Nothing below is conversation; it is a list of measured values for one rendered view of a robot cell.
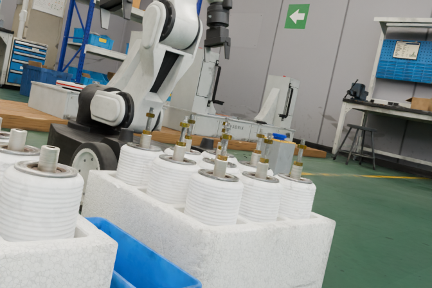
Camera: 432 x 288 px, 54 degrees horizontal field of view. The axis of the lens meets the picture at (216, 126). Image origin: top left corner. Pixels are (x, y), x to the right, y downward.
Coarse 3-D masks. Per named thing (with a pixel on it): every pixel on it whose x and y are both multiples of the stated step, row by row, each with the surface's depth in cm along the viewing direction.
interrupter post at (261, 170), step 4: (260, 164) 83; (264, 164) 83; (268, 164) 84; (256, 168) 84; (260, 168) 83; (264, 168) 83; (256, 172) 84; (260, 172) 83; (264, 172) 83; (256, 176) 84; (260, 176) 83; (264, 176) 83
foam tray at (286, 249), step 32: (96, 192) 90; (128, 192) 82; (128, 224) 81; (160, 224) 74; (192, 224) 69; (256, 224) 76; (288, 224) 81; (320, 224) 88; (192, 256) 67; (224, 256) 69; (256, 256) 75; (288, 256) 82; (320, 256) 91
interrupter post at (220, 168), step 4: (216, 160) 75; (220, 160) 75; (216, 164) 75; (220, 164) 75; (224, 164) 75; (216, 168) 75; (220, 168) 75; (224, 168) 75; (216, 172) 75; (220, 172) 75; (224, 172) 75; (220, 176) 75; (224, 176) 76
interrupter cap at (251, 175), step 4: (244, 172) 85; (248, 172) 86; (252, 172) 87; (248, 176) 82; (252, 176) 81; (268, 176) 86; (272, 176) 87; (260, 180) 81; (264, 180) 81; (268, 180) 81; (272, 180) 82; (276, 180) 84
